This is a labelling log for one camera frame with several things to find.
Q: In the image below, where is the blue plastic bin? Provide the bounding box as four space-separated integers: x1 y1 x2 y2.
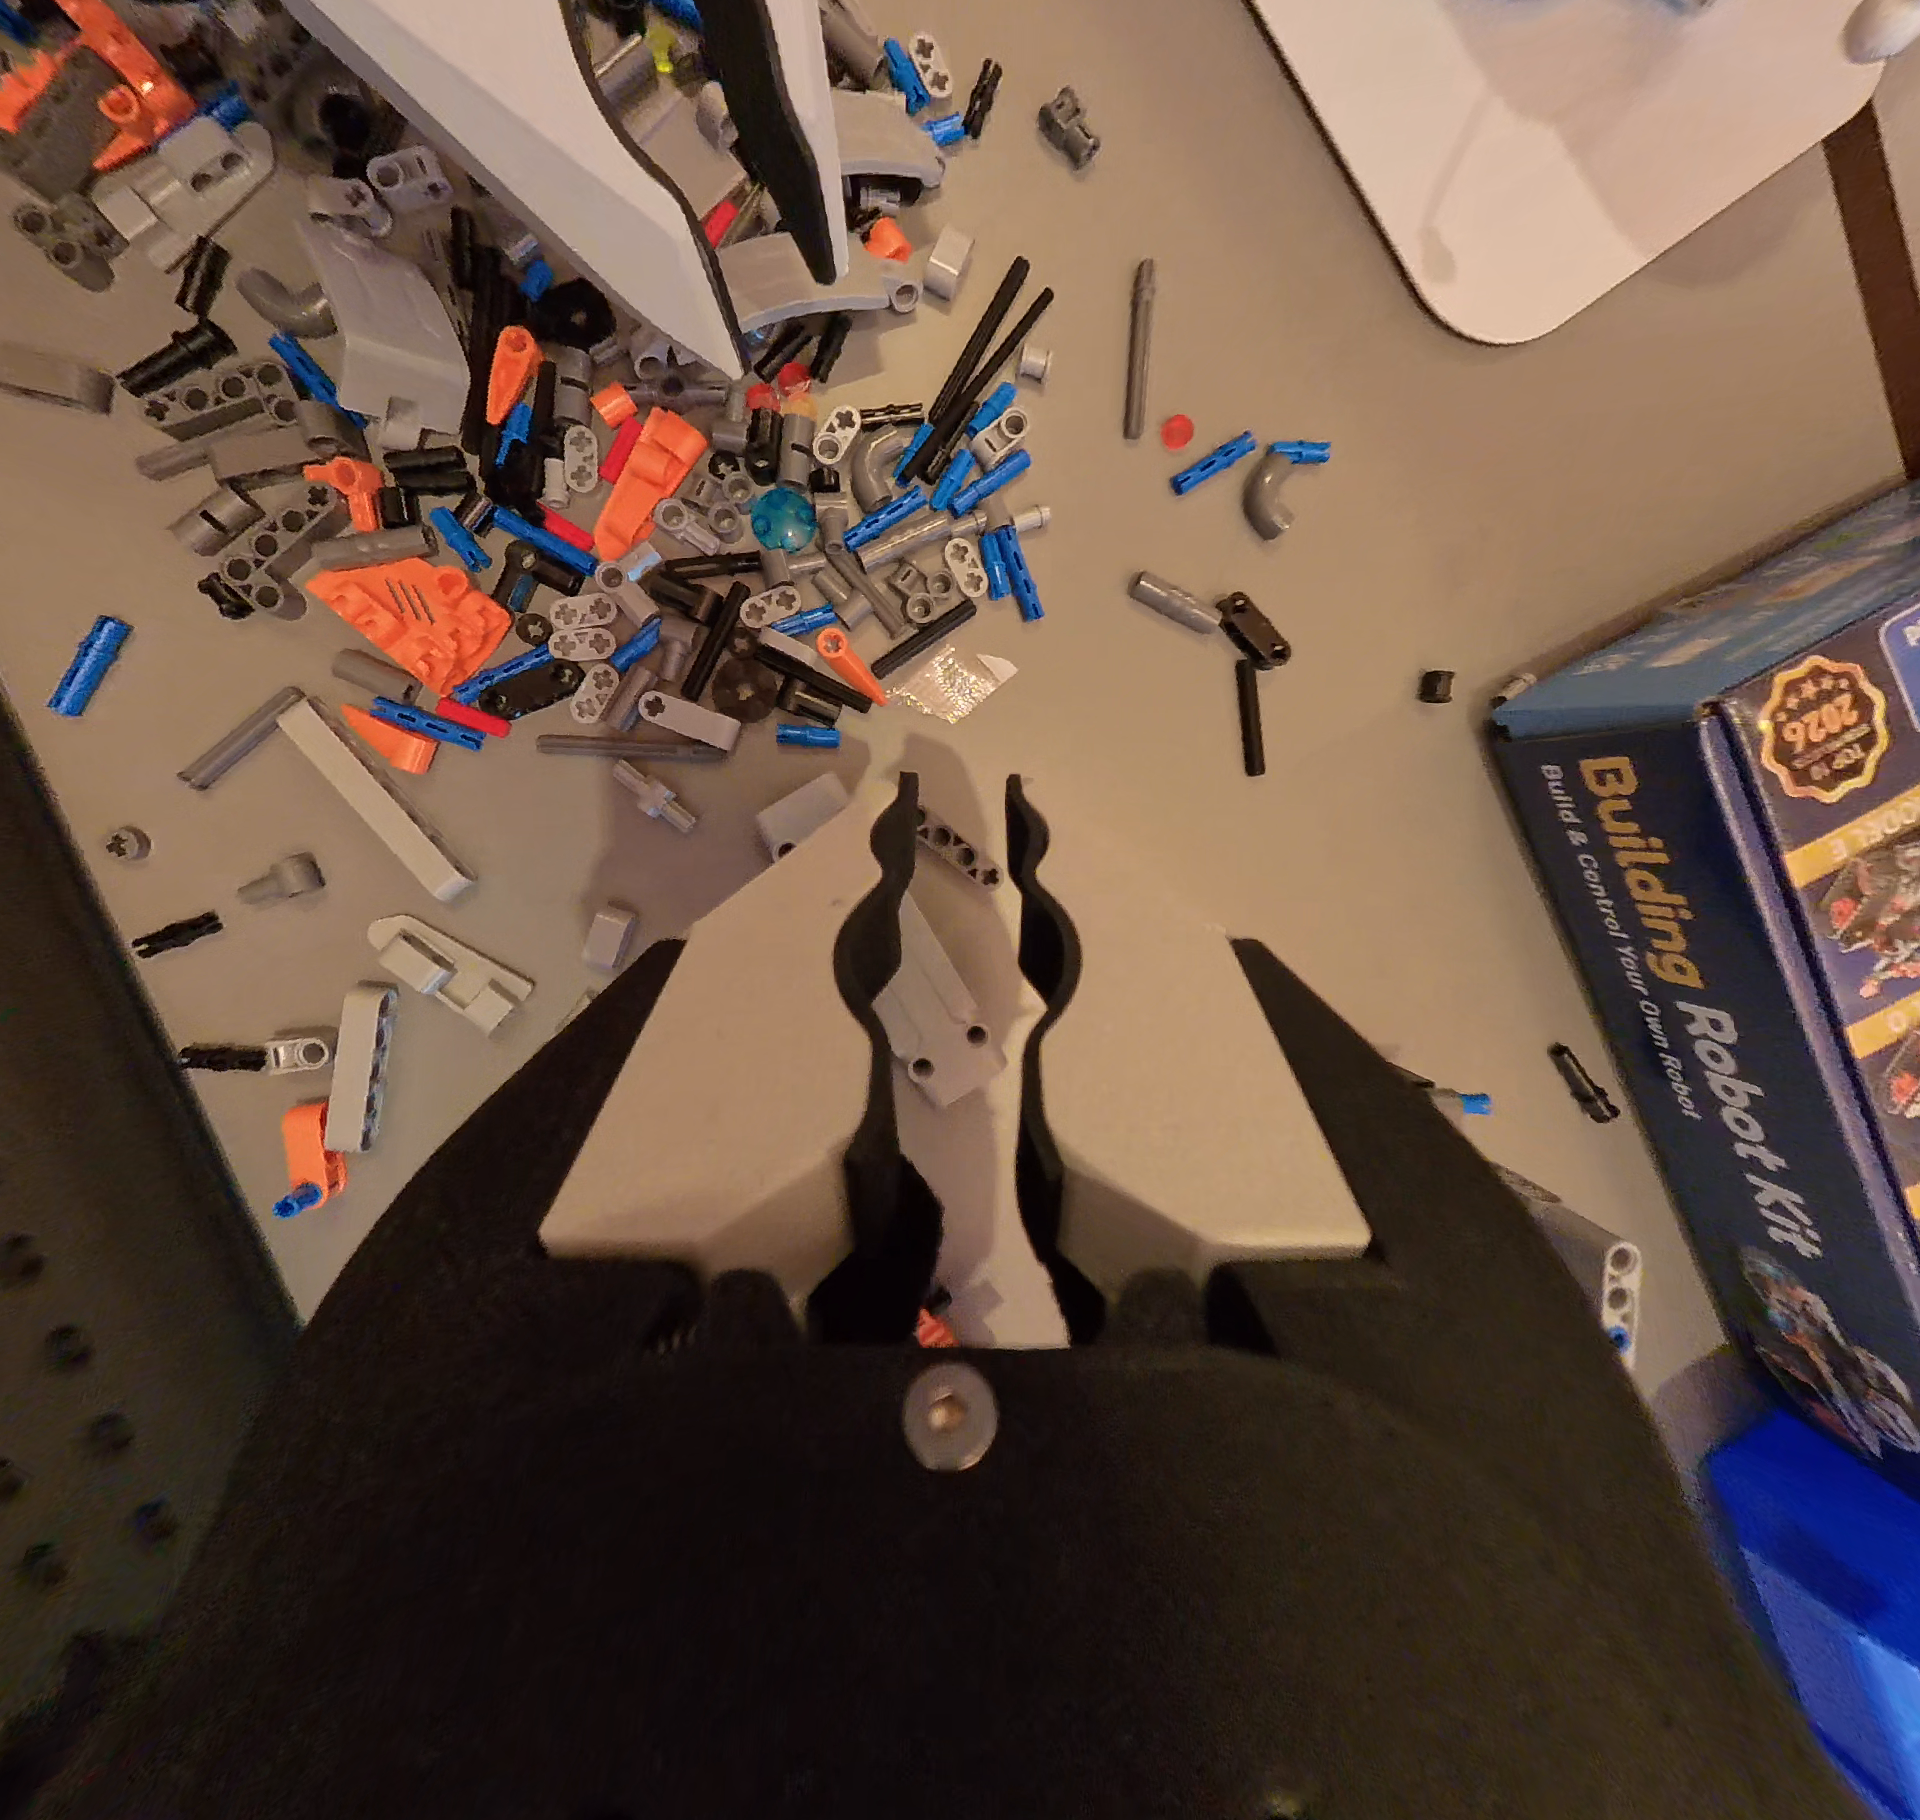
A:
1703 1402 1920 1820

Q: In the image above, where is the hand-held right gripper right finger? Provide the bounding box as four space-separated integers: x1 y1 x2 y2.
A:
998 771 1384 1318

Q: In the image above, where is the black perforated mat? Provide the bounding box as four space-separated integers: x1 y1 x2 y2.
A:
0 704 315 1779

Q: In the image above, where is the white booklet stand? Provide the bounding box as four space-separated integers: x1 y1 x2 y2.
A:
1193 0 1920 347

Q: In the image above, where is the blue robot kit box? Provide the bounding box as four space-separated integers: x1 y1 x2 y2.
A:
1491 487 1920 1467

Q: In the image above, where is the pile of small building pieces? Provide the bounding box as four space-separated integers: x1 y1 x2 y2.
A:
0 0 1336 1224

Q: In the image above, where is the small light grey plate piece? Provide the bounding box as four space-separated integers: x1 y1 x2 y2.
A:
869 886 1051 1109

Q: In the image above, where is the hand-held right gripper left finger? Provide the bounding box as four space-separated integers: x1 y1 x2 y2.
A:
540 771 917 1318

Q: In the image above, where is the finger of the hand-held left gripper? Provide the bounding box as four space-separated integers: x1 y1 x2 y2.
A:
270 0 849 377

